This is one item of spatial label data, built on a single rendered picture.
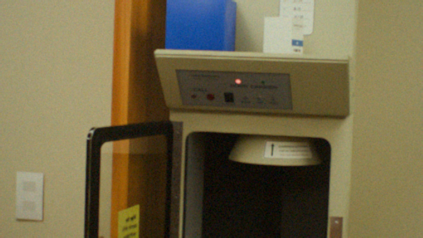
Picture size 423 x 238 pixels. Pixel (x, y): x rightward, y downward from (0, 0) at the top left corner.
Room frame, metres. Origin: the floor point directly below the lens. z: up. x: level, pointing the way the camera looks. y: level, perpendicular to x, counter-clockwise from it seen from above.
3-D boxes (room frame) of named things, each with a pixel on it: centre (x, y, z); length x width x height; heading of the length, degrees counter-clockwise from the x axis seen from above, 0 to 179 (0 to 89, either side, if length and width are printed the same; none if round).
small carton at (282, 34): (1.41, -0.11, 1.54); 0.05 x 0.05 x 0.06; 61
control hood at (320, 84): (1.42, -0.07, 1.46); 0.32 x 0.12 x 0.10; 78
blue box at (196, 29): (1.44, 0.02, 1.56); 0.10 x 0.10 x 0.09; 78
